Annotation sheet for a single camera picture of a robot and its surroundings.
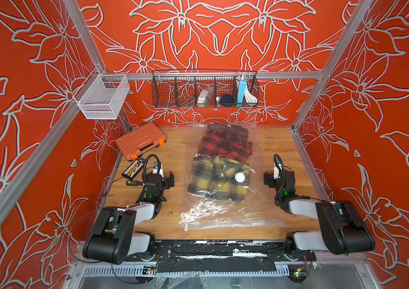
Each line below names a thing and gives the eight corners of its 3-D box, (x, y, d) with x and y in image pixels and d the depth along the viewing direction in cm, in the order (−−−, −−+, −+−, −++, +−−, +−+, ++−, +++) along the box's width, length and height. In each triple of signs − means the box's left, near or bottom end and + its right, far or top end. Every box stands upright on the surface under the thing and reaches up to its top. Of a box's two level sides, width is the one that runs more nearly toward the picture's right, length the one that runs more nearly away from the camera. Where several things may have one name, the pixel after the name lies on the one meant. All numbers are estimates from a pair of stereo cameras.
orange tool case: (128, 163, 103) (126, 158, 99) (116, 144, 112) (113, 139, 109) (167, 140, 114) (166, 136, 110) (153, 125, 123) (151, 120, 120)
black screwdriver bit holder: (122, 176, 99) (120, 173, 97) (139, 158, 107) (138, 156, 105) (129, 180, 97) (128, 178, 95) (146, 162, 105) (145, 160, 103)
